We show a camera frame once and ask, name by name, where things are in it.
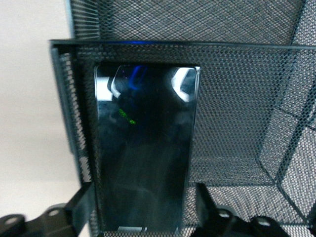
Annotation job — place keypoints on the black slab smartphone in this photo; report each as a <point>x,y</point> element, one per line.
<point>148,148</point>

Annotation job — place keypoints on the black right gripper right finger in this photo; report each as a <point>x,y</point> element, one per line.
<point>222,224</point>

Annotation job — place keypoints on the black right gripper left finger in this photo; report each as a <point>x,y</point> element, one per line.
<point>61,222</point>

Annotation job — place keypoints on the black mesh two-tier tray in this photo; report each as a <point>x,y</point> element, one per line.
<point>247,98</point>

